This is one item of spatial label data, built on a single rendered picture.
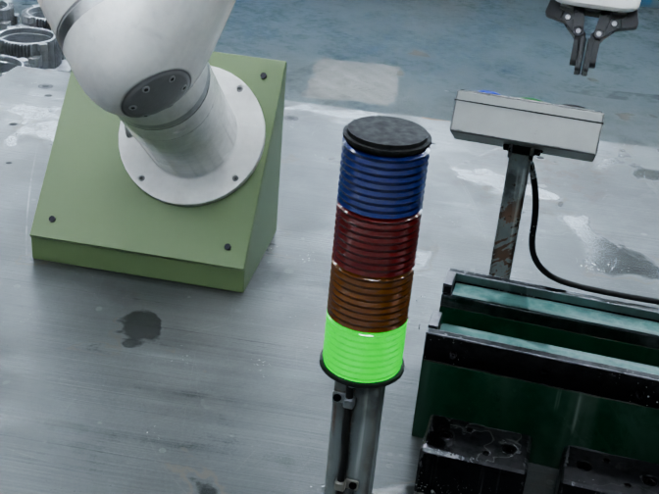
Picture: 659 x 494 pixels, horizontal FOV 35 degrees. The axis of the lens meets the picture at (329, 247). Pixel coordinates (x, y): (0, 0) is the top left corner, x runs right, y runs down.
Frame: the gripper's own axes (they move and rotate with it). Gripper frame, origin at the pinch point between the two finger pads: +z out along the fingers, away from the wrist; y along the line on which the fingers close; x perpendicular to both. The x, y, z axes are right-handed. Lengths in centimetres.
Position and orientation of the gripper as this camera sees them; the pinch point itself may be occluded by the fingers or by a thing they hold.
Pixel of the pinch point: (583, 56)
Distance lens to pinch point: 128.2
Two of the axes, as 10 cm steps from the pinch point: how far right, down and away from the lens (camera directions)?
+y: 9.6, 1.9, -2.0
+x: 2.0, 0.3, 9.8
